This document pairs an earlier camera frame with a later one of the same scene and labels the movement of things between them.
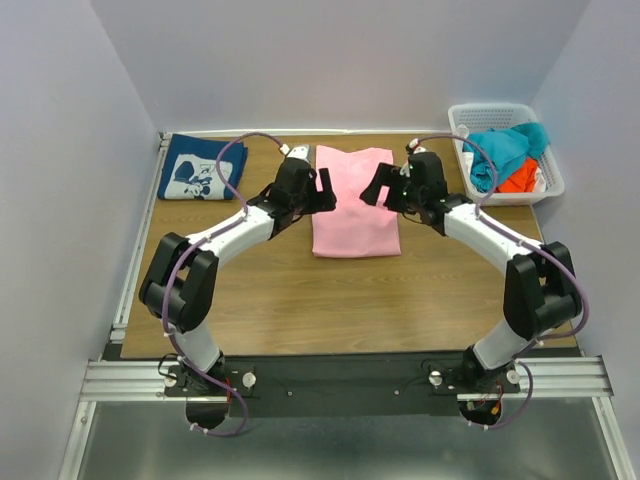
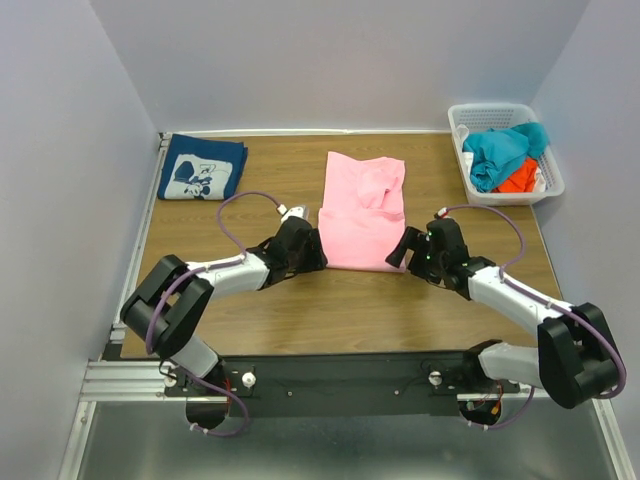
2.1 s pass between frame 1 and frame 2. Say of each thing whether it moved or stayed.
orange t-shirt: stayed
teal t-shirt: stayed
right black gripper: moved
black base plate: stayed
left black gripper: moved
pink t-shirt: moved
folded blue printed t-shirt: stayed
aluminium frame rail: stayed
